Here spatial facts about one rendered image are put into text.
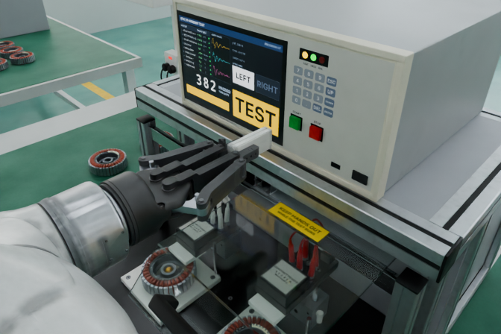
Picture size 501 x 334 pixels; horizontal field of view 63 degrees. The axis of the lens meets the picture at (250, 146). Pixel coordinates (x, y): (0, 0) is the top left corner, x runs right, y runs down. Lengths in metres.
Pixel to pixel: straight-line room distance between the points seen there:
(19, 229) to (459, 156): 0.61
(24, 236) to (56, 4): 5.12
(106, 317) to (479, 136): 0.69
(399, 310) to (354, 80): 0.31
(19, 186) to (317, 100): 1.00
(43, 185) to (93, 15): 4.43
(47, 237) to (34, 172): 1.02
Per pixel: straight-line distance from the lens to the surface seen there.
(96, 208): 0.41
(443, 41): 0.59
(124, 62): 2.22
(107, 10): 5.71
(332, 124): 0.57
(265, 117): 0.66
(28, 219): 0.41
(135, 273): 0.95
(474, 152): 0.76
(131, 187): 0.43
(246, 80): 0.66
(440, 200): 0.62
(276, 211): 0.62
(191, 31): 0.75
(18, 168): 1.45
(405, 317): 0.61
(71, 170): 1.37
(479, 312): 1.01
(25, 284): 0.25
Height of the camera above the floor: 1.47
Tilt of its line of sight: 31 degrees down
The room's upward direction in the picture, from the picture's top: straight up
